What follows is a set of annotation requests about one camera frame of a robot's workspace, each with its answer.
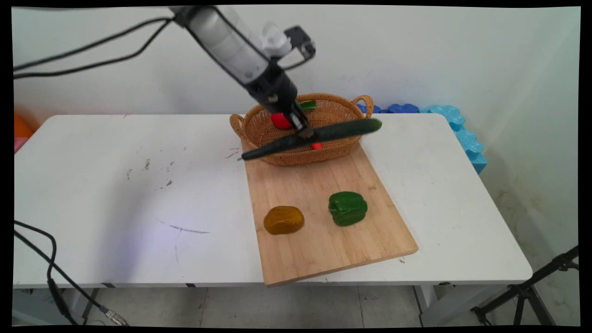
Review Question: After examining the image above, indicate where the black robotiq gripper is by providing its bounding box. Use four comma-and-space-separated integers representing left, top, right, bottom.
244, 62, 317, 140

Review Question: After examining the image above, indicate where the long dark green cucumber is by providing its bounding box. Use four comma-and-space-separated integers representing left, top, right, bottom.
240, 117, 383, 162

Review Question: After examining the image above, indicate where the red toy tomato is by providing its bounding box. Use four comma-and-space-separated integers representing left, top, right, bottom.
271, 112, 293, 130

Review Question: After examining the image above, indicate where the green toy bell pepper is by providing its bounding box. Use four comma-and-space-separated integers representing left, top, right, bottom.
328, 191, 369, 227

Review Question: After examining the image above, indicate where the brown toy potato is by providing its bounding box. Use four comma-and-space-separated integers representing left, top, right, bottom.
264, 206, 305, 235

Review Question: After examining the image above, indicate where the wooden cutting board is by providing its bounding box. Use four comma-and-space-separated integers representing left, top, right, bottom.
240, 141, 419, 288

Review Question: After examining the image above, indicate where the cyan foam mat piece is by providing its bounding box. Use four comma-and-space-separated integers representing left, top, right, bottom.
467, 152, 487, 175
427, 105, 466, 132
455, 129, 484, 156

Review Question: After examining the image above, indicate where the white table leg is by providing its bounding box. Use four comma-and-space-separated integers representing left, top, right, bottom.
413, 284, 463, 327

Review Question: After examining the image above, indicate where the dark metal table leg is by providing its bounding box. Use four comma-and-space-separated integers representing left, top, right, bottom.
81, 287, 101, 324

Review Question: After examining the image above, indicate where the orange block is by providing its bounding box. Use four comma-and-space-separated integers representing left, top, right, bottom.
13, 114, 35, 140

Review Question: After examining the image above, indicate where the woven wicker basket with handles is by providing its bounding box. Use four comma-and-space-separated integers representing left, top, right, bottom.
229, 93, 374, 167

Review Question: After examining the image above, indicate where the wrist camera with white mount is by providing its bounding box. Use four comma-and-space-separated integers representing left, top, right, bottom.
260, 22, 317, 71

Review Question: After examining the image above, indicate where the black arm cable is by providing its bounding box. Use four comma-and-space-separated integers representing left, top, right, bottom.
13, 17, 175, 72
13, 20, 173, 80

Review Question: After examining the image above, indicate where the black camera tripod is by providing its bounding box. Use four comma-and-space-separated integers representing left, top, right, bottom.
470, 245, 579, 327

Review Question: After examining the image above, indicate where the black cable with metal plug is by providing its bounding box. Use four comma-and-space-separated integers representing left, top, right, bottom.
13, 229, 130, 327

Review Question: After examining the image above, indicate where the black floor cable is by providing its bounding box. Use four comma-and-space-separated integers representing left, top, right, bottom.
13, 220, 79, 326

